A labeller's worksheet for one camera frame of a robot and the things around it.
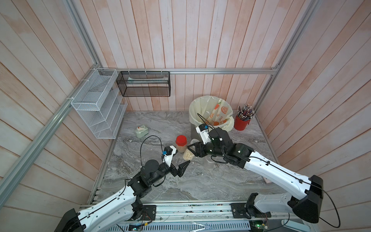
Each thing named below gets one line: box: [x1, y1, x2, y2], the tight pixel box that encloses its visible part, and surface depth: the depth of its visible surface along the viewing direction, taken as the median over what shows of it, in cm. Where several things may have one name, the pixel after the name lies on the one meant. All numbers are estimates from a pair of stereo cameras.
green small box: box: [135, 124, 149, 138], surface depth 103 cm
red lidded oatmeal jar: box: [175, 134, 188, 153], surface depth 90 cm
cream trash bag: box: [188, 95, 235, 132], surface depth 92 cm
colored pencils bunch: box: [236, 103, 256, 121], surface depth 100 cm
